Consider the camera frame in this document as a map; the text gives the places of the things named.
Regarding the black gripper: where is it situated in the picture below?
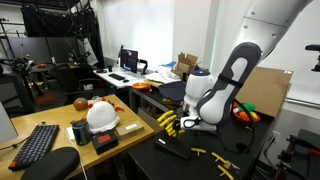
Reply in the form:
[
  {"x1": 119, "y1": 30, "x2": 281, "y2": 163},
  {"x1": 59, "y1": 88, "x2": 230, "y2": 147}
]
[{"x1": 170, "y1": 118, "x2": 184, "y2": 134}]

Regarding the black stand for yellow keys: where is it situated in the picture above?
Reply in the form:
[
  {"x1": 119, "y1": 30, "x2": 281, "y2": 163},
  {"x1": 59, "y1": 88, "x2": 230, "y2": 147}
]
[{"x1": 154, "y1": 134, "x2": 193, "y2": 160}]

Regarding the small cardboard box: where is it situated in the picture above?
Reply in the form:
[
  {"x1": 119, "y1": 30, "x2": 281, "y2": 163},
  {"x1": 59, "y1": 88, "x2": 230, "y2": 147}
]
[{"x1": 114, "y1": 119, "x2": 145, "y2": 141}]

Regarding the white paper pile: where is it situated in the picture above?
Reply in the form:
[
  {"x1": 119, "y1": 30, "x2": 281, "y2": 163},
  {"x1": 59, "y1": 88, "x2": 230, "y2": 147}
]
[{"x1": 144, "y1": 65, "x2": 183, "y2": 84}]

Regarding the orange bowl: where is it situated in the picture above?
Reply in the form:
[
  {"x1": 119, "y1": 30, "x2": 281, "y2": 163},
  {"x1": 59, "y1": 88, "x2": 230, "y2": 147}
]
[{"x1": 131, "y1": 82, "x2": 149, "y2": 92}]

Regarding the open cardboard box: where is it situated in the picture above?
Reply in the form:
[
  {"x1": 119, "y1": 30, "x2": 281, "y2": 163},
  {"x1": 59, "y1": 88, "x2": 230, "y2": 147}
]
[{"x1": 171, "y1": 52, "x2": 209, "y2": 81}]

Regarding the tan torn tape scrap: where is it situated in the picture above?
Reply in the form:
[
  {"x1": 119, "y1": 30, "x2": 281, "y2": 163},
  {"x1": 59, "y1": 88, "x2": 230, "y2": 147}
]
[{"x1": 223, "y1": 160, "x2": 240, "y2": 170}]

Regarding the black curved desk stand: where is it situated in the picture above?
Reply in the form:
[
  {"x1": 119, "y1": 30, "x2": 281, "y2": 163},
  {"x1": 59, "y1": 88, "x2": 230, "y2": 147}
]
[{"x1": 138, "y1": 58, "x2": 149, "y2": 76}]

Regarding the red bowl toy fruit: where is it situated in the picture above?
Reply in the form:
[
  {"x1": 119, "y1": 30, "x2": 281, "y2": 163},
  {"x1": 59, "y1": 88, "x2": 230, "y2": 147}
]
[{"x1": 232, "y1": 102, "x2": 261, "y2": 124}]

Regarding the black box red label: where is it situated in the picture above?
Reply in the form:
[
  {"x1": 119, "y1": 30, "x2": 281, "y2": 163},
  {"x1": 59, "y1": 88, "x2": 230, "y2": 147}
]
[{"x1": 91, "y1": 130, "x2": 120, "y2": 155}]

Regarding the white plush chicken toy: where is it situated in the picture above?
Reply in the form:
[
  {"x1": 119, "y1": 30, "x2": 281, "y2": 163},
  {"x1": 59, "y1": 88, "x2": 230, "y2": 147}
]
[{"x1": 81, "y1": 96, "x2": 125, "y2": 135}]

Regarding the slim black keyboard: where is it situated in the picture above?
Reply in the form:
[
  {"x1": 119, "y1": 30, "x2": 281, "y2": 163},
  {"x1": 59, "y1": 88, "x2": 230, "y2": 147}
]
[{"x1": 108, "y1": 73, "x2": 127, "y2": 82}]

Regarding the dark lit computer monitor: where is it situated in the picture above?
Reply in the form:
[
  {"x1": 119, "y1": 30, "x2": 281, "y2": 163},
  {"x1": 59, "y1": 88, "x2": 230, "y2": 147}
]
[{"x1": 119, "y1": 48, "x2": 139, "y2": 74}]

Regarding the white desk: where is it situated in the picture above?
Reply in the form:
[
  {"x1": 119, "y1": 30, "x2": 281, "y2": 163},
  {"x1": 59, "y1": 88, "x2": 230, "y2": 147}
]
[{"x1": 93, "y1": 66, "x2": 149, "y2": 89}]

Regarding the black cylinder speaker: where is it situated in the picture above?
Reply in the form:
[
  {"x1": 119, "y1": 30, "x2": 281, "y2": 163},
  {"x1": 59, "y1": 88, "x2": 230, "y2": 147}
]
[{"x1": 71, "y1": 119, "x2": 92, "y2": 146}]

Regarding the large cardboard sheet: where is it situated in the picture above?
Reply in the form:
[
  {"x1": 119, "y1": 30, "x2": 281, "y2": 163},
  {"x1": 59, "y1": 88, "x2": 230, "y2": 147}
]
[{"x1": 234, "y1": 66, "x2": 294, "y2": 118}]

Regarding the brown ball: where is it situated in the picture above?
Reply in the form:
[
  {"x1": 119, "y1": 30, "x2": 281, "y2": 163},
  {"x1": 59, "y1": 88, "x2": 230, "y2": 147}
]
[{"x1": 73, "y1": 97, "x2": 89, "y2": 112}]

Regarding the small white adapter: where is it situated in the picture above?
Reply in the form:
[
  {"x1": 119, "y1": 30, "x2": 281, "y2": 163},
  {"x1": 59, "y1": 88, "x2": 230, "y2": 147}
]
[{"x1": 65, "y1": 126, "x2": 76, "y2": 141}]

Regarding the black mesh office chair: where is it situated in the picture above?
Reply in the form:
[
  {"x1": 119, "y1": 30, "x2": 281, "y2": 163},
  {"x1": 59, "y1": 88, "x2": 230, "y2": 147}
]
[{"x1": 49, "y1": 63, "x2": 101, "y2": 106}]

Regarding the white hanging sheet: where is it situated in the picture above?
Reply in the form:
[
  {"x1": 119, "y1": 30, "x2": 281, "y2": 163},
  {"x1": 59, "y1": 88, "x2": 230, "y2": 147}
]
[{"x1": 77, "y1": 37, "x2": 99, "y2": 67}]

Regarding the black clamp orange tip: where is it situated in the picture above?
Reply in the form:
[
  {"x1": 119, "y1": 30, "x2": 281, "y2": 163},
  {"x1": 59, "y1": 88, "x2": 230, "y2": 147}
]
[
  {"x1": 287, "y1": 129, "x2": 320, "y2": 159},
  {"x1": 275, "y1": 149, "x2": 303, "y2": 180}
]

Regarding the wooden desk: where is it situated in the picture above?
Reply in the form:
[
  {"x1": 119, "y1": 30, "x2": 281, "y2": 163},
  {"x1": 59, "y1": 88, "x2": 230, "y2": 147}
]
[{"x1": 0, "y1": 94, "x2": 156, "y2": 180}]

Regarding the black padded cushion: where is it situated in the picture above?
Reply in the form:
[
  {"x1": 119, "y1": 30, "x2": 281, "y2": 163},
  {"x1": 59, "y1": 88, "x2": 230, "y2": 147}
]
[{"x1": 20, "y1": 147, "x2": 81, "y2": 180}]

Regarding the black keyboard orange key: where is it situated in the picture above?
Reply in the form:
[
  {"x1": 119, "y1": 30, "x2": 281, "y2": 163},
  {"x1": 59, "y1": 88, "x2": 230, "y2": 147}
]
[{"x1": 8, "y1": 124, "x2": 60, "y2": 172}]

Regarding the black curtain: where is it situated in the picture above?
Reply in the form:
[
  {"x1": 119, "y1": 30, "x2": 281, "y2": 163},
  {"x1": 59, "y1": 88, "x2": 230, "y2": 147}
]
[{"x1": 21, "y1": 0, "x2": 105, "y2": 68}]

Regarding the white-backed computer monitor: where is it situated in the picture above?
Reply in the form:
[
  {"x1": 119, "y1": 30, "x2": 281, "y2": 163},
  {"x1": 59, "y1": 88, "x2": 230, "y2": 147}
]
[{"x1": 0, "y1": 101, "x2": 19, "y2": 144}]

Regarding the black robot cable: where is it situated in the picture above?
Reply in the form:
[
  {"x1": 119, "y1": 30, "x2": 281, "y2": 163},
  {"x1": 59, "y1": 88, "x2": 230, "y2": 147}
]
[{"x1": 182, "y1": 98, "x2": 258, "y2": 154}]

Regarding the black camera on mount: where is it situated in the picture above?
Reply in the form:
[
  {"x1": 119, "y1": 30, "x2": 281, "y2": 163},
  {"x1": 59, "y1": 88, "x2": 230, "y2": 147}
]
[{"x1": 304, "y1": 44, "x2": 320, "y2": 73}]

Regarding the grey partition wall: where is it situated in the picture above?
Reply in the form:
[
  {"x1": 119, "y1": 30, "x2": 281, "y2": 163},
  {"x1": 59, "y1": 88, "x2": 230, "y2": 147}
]
[{"x1": 0, "y1": 36, "x2": 81, "y2": 64}]

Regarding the black tripod camera rig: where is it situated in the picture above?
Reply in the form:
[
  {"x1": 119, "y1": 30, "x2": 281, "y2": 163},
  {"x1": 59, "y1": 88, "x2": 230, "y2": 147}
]
[{"x1": 0, "y1": 54, "x2": 38, "y2": 114}]

